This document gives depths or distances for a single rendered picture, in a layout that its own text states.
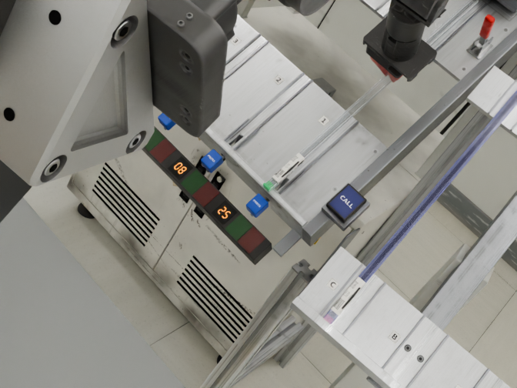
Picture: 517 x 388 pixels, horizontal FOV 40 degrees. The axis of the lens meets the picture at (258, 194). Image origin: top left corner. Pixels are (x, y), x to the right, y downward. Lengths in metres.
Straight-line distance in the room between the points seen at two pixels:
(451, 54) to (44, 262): 0.76
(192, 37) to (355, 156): 0.90
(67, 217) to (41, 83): 1.69
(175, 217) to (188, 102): 1.39
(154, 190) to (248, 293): 0.35
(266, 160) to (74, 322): 0.42
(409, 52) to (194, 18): 0.83
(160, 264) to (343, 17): 1.77
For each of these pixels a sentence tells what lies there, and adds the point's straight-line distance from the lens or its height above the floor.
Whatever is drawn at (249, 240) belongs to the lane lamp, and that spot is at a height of 0.66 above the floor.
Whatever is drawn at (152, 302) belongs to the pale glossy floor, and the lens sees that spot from 1.89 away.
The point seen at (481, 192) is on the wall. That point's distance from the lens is 3.12.
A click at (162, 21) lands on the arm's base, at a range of 0.30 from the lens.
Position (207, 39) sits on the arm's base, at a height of 1.21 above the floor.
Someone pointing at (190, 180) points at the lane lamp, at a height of 0.66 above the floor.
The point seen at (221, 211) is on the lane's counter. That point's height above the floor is 0.66.
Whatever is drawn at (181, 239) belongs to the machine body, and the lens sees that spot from 1.74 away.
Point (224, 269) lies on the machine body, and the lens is 1.68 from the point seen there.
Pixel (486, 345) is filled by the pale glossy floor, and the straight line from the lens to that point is 2.63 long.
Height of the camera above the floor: 1.34
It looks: 33 degrees down
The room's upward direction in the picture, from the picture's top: 34 degrees clockwise
